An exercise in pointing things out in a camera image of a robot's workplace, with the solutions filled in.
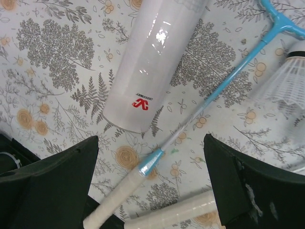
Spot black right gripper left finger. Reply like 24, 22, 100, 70
0, 136, 99, 229

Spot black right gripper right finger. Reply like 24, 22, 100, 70
203, 134, 305, 229

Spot white plastic shuttlecock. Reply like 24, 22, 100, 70
253, 40, 305, 113

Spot white shuttlecock tube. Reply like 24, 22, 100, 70
102, 0, 206, 133

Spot blue racket right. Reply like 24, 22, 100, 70
124, 190, 217, 229

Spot blue racket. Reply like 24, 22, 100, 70
124, 190, 217, 229
82, 0, 305, 229

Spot blue racket left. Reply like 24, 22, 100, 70
82, 0, 305, 229

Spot floral tablecloth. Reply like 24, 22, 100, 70
0, 0, 305, 220

